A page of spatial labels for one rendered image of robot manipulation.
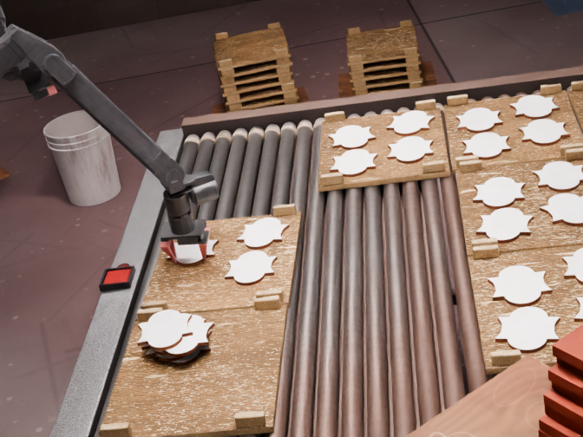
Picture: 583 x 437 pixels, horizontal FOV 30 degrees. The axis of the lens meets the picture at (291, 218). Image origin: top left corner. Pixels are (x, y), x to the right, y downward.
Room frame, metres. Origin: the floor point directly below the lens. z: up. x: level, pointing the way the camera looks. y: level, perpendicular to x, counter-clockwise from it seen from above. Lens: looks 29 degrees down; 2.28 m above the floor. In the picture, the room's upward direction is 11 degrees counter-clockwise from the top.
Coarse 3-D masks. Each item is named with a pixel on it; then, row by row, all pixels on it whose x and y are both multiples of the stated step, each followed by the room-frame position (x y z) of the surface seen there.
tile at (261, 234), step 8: (256, 224) 2.39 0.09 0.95; (264, 224) 2.39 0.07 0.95; (272, 224) 2.38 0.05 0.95; (280, 224) 2.37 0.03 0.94; (248, 232) 2.36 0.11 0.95; (256, 232) 2.35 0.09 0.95; (264, 232) 2.34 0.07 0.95; (272, 232) 2.33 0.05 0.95; (280, 232) 2.33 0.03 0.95; (240, 240) 2.33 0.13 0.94; (248, 240) 2.32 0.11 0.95; (256, 240) 2.31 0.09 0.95; (264, 240) 2.30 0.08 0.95; (272, 240) 2.30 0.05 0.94; (280, 240) 2.30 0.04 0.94; (256, 248) 2.28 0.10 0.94
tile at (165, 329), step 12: (168, 312) 1.99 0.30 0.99; (144, 324) 1.96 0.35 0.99; (156, 324) 1.95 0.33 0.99; (168, 324) 1.94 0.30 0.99; (180, 324) 1.94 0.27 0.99; (144, 336) 1.92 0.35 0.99; (156, 336) 1.91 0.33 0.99; (168, 336) 1.90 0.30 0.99; (180, 336) 1.89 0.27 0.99; (156, 348) 1.87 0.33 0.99; (168, 348) 1.87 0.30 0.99
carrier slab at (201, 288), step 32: (224, 224) 2.44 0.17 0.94; (288, 224) 2.38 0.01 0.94; (160, 256) 2.34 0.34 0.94; (224, 256) 2.28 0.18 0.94; (288, 256) 2.23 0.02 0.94; (160, 288) 2.19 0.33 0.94; (192, 288) 2.16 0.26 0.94; (224, 288) 2.14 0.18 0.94; (256, 288) 2.11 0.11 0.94; (288, 288) 2.09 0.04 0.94
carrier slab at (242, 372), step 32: (224, 320) 2.01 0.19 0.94; (256, 320) 1.98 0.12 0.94; (128, 352) 1.95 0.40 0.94; (224, 352) 1.89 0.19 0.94; (256, 352) 1.87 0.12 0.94; (128, 384) 1.84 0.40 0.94; (160, 384) 1.82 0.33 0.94; (192, 384) 1.80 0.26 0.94; (224, 384) 1.78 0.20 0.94; (256, 384) 1.76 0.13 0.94; (128, 416) 1.73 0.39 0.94; (160, 416) 1.71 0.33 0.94; (192, 416) 1.70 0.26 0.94; (224, 416) 1.68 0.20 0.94
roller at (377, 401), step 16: (368, 112) 2.99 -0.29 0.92; (368, 192) 2.50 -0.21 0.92; (368, 208) 2.41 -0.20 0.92; (368, 224) 2.34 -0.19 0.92; (368, 240) 2.26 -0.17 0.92; (368, 256) 2.19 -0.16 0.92; (368, 272) 2.12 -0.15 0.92; (368, 288) 2.06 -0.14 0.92; (368, 304) 1.99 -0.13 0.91; (368, 320) 1.94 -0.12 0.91; (384, 320) 1.94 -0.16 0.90; (368, 336) 1.88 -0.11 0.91; (384, 336) 1.88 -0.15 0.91; (368, 352) 1.82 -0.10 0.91; (384, 352) 1.82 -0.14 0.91; (368, 368) 1.77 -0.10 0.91; (384, 368) 1.77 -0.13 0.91; (368, 384) 1.72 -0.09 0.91; (384, 384) 1.71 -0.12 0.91; (368, 400) 1.68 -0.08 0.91; (384, 400) 1.66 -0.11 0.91; (368, 416) 1.63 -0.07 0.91; (384, 416) 1.61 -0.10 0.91; (368, 432) 1.58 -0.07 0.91; (384, 432) 1.57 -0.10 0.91
